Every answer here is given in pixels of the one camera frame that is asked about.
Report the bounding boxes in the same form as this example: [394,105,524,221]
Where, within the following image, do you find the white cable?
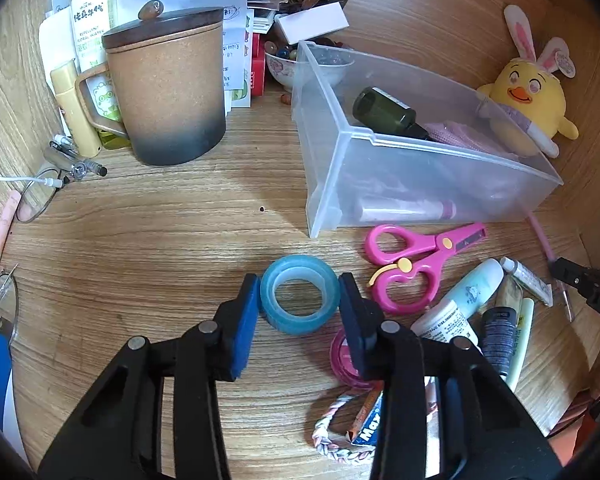
[0,160,66,188]

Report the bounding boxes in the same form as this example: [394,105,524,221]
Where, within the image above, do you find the small white tube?
[500,256,554,307]

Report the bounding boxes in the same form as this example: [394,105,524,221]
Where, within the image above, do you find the orange blue snack packet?
[347,390,386,448]

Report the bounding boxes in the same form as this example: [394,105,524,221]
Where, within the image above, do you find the pink scissors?
[364,222,488,315]

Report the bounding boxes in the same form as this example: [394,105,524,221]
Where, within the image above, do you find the braided bracelet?
[312,391,381,463]

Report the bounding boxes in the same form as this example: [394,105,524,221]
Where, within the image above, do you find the white box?
[274,1,350,46]

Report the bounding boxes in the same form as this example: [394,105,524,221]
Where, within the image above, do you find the dark green bottle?
[352,86,431,142]

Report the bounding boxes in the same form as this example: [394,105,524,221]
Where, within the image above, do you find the beige tube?
[495,277,523,311]

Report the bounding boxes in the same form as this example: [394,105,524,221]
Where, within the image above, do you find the yellowish tube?
[50,60,102,158]

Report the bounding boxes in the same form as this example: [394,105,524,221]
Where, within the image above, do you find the ceramic bowl with beads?
[264,42,356,93]

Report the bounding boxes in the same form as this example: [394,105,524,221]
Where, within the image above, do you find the yellow chick plush toy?
[475,5,579,158]

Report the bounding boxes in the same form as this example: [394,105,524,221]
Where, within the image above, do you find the thin pink pen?
[527,212,576,323]

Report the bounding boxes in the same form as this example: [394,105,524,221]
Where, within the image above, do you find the clear bottle with green cap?
[70,0,133,151]

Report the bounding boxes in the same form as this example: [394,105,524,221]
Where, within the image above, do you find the pink mesh cloth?
[422,120,518,161]

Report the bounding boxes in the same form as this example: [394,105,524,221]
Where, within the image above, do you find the wire rim glasses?
[15,167,73,223]

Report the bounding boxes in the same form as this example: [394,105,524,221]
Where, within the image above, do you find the red packet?
[242,30,268,97]

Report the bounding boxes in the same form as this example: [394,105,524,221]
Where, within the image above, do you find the brown ceramic mug with lid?
[75,0,228,167]

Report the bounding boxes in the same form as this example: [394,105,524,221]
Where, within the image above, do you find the pink white tube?
[357,195,458,223]

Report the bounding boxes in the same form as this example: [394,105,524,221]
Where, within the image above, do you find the blue tape roll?
[260,255,340,336]

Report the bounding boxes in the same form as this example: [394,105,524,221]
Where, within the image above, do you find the grey metal pen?
[42,147,108,179]

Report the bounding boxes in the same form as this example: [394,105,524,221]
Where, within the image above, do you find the clear plastic bin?
[291,40,564,239]

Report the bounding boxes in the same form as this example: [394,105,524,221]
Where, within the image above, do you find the pale pink pen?
[0,191,22,268]

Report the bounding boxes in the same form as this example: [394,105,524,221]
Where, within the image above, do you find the pale green tube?
[505,297,536,393]

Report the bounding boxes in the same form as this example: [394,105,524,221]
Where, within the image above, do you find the dark grey tube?
[480,306,520,381]

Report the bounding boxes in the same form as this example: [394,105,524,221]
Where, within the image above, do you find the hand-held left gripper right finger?
[337,272,563,480]

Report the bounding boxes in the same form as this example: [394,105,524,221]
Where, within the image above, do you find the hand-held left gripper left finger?
[37,274,261,480]

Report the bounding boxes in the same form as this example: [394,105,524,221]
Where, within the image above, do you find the pink tape roll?
[330,330,385,390]

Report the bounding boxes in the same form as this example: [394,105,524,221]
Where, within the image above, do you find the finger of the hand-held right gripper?
[552,257,600,330]

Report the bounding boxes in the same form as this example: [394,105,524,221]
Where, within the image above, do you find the black pen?
[51,132,77,155]

